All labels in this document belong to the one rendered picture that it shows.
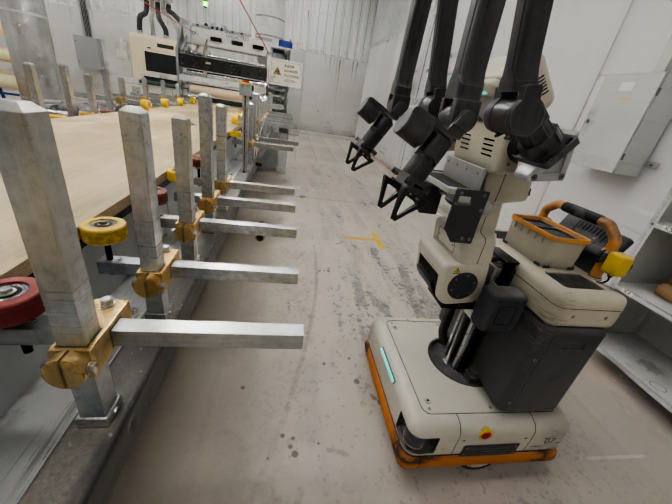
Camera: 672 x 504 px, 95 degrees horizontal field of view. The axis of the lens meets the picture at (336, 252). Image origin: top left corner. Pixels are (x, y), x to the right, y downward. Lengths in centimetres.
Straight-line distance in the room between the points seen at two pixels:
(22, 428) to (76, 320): 34
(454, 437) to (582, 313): 58
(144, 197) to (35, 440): 45
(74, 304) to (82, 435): 23
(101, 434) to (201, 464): 78
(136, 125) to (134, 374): 45
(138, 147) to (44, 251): 26
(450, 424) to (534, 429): 33
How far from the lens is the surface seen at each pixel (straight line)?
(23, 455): 78
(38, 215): 46
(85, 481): 62
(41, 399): 85
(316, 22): 1167
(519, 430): 144
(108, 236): 78
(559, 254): 125
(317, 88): 1151
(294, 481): 135
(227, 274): 76
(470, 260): 107
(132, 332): 57
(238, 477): 136
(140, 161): 67
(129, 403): 68
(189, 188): 92
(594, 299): 120
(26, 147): 44
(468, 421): 132
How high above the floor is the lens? 121
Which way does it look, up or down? 26 degrees down
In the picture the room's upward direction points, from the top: 10 degrees clockwise
